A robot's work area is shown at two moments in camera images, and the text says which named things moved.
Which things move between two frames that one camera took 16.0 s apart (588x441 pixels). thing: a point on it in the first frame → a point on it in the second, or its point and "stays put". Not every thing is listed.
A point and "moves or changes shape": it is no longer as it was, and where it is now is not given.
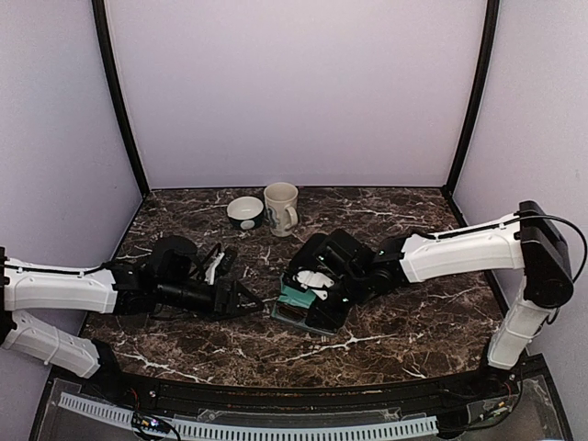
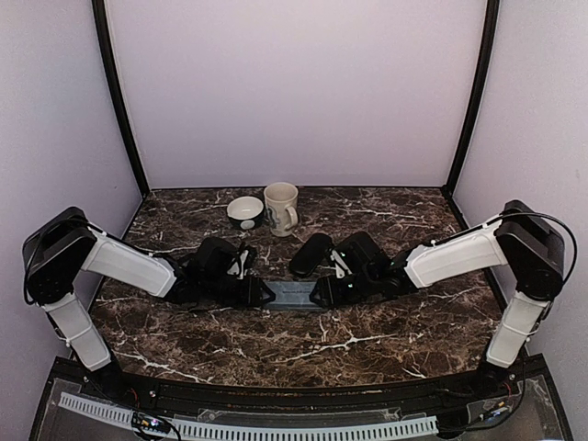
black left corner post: (116, 93) stays put
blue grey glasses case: (291, 307) moves or changes shape
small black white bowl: (245, 212) stays put
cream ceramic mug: (280, 198) stays put
